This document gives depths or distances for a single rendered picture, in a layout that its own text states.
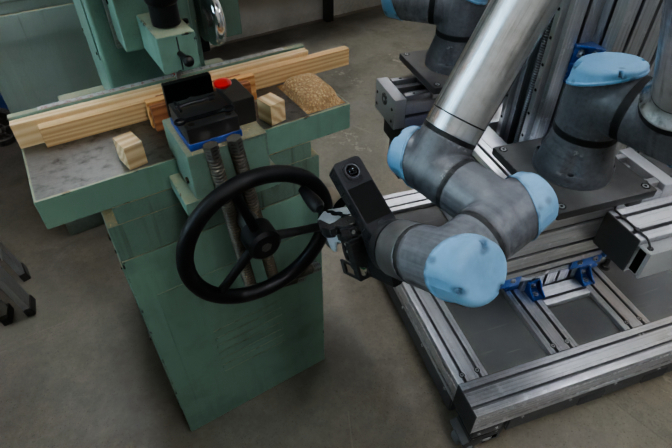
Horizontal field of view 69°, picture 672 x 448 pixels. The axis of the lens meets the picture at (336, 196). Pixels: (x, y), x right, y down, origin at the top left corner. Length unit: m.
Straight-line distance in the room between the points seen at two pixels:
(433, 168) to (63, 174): 0.63
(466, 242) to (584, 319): 1.16
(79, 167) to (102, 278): 1.12
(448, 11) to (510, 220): 0.83
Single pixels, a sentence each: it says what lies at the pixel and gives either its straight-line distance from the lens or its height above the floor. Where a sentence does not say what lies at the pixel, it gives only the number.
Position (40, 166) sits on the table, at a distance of 1.00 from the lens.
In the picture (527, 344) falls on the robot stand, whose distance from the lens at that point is 1.53.
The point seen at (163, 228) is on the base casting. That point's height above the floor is 0.76.
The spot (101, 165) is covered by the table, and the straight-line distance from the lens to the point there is 0.95.
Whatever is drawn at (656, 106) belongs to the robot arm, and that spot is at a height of 1.04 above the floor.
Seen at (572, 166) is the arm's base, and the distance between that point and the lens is 1.03.
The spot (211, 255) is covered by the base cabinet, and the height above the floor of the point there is 0.64.
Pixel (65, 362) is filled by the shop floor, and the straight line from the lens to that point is 1.86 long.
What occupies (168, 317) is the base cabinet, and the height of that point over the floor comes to 0.51.
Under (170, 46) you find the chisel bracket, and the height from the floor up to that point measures 1.05.
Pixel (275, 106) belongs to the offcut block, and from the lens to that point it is 0.96.
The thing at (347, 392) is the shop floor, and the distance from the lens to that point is 1.60.
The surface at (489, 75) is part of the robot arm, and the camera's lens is 0.63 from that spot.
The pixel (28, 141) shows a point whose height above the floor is 0.91.
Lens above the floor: 1.41
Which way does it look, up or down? 40 degrees down
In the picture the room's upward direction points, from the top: straight up
